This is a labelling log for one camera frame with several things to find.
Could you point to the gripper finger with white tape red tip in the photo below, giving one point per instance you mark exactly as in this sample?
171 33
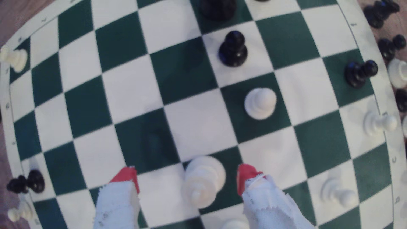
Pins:
270 206
117 206

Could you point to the white chess rook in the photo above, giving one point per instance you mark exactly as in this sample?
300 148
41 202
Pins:
16 59

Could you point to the green white chess mat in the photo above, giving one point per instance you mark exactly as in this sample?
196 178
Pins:
190 121

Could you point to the tall black chess piece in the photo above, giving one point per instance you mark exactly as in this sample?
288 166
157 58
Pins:
218 8

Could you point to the black chess pawn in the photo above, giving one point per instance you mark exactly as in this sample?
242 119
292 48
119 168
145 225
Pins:
357 74
233 51

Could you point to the white chess pawn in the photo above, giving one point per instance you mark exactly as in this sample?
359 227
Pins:
19 212
376 123
338 192
260 104

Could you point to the white chess bishop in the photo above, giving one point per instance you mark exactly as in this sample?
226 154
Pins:
203 181

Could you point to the white chess piece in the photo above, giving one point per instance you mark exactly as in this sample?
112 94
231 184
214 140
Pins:
399 73

